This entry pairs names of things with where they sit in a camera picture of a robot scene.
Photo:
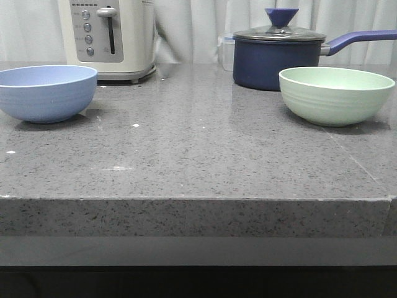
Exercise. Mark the green bowl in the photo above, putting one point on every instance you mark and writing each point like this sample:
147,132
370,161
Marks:
334,97

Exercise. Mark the blue bowl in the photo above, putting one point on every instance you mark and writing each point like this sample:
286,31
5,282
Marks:
47,93

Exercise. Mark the clear plastic container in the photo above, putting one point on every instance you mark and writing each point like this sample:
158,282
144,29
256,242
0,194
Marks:
226,51

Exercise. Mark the blue saucepan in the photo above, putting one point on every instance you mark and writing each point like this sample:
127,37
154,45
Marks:
257,63

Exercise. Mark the white curtain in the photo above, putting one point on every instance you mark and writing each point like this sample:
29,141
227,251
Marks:
188,31

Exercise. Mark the cream toaster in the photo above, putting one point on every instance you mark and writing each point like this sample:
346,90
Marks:
115,37

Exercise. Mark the glass pot lid blue knob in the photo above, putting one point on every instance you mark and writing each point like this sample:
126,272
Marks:
279,30

